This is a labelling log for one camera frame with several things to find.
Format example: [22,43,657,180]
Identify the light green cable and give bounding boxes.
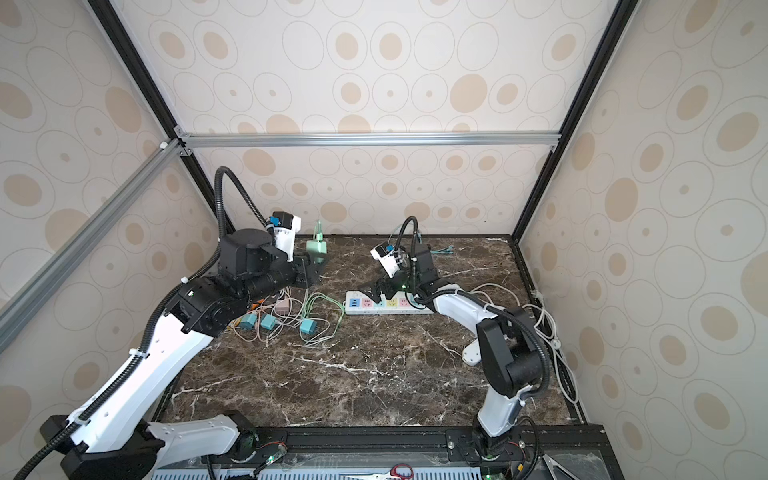
[296,291,347,348]

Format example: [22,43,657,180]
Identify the light green charger plug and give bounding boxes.
[305,220,328,264]

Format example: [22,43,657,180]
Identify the teal charger with teal cable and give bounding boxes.
[404,292,425,310]

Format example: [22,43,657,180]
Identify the teal multi-head cable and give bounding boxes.
[392,224,457,259]

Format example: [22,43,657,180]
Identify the white multicolour power strip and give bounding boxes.
[344,291,432,316]

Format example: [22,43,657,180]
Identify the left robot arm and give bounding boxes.
[15,166,324,479]

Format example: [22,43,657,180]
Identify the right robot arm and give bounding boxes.
[363,242,551,449]

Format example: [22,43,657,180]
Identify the pink charger plug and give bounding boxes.
[273,298,292,315]

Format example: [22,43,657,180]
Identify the teal charger plug small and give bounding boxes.
[259,314,278,331]

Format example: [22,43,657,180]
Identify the teal charger plug far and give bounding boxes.
[237,312,258,331]

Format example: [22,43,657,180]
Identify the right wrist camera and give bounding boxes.
[370,242,406,278]

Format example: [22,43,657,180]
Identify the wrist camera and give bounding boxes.
[370,242,406,278]
[269,211,302,262]

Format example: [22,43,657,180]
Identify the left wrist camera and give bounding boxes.
[269,211,302,262]

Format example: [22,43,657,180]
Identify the white power cords bundle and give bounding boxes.
[449,283,580,406]

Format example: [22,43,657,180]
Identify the horizontal aluminium rail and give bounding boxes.
[181,131,560,148]

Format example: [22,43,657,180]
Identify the red handled scissors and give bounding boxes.
[340,463,414,480]

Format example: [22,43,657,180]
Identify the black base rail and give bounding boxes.
[118,423,625,480]

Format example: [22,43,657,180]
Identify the diagonal aluminium rail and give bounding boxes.
[1,139,182,350]

